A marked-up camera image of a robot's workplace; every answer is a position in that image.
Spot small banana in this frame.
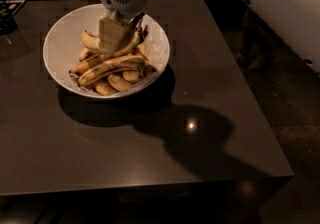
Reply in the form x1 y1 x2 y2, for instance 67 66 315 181
79 48 94 62
122 71 143 83

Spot long spotted front banana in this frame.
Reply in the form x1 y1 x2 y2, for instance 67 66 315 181
78 55 145 86

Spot upper left small banana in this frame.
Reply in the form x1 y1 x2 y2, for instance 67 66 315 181
79 48 94 62

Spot bottom left banana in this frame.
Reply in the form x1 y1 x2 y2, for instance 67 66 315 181
92 79 117 96

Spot black object at left edge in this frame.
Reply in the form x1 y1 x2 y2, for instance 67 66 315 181
0 0 17 35

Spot small right banana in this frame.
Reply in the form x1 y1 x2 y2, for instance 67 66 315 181
122 71 143 83

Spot white paper bowl liner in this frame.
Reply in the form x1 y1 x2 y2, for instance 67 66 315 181
64 33 170 99

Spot left lower banana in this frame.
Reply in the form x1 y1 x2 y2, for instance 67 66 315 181
69 54 109 76

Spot person's feet in background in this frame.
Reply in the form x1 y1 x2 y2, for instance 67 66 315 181
235 7 273 70

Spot bottom middle banana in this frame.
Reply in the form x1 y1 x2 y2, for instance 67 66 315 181
107 73 132 92

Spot large curved top banana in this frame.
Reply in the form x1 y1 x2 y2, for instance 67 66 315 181
80 11 145 57

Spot white bowl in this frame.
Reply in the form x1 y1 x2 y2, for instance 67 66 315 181
43 4 167 95

